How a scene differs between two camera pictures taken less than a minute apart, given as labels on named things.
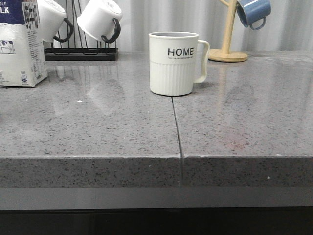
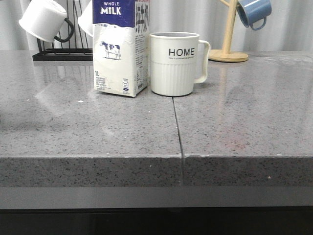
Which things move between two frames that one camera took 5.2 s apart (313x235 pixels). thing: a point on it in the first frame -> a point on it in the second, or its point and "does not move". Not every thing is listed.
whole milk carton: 23,59 -> 121,33
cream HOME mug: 172,62 does not move
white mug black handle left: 54,24 does not move
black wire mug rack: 83,54 does not move
